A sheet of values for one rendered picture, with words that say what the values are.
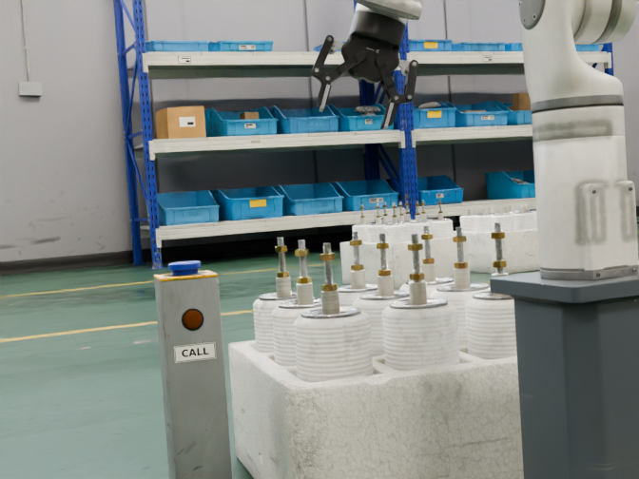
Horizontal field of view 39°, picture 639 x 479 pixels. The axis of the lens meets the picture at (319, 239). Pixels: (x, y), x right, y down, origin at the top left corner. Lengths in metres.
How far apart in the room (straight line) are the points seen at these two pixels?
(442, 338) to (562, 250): 0.26
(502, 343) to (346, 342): 0.21
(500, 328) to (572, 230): 0.28
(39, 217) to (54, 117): 0.67
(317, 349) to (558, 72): 0.43
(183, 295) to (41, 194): 5.22
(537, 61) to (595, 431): 0.37
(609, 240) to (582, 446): 0.20
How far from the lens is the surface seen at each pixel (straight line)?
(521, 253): 4.03
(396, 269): 3.64
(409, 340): 1.14
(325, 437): 1.09
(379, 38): 1.29
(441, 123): 6.53
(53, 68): 6.39
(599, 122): 0.95
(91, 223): 6.35
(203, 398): 1.13
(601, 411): 0.94
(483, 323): 1.20
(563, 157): 0.94
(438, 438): 1.14
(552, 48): 0.95
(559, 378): 0.94
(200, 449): 1.14
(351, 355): 1.11
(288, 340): 1.22
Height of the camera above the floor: 0.41
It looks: 3 degrees down
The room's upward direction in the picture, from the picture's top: 4 degrees counter-clockwise
